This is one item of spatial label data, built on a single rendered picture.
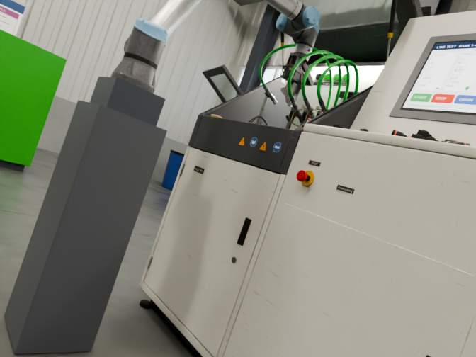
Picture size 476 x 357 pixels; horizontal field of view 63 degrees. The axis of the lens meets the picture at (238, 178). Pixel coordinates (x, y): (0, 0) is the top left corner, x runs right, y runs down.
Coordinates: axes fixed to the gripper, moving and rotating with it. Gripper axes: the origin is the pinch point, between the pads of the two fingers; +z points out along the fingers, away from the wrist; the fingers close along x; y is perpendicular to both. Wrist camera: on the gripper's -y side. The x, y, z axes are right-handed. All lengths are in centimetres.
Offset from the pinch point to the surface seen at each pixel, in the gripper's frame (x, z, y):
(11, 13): -643, -89, 67
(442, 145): 83, 15, 21
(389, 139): 68, 16, 21
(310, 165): 44, 28, 21
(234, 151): 2.3, 29.9, 21.5
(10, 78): -324, 23, 71
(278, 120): -31.1, 2.7, -24.9
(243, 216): 21, 52, 21
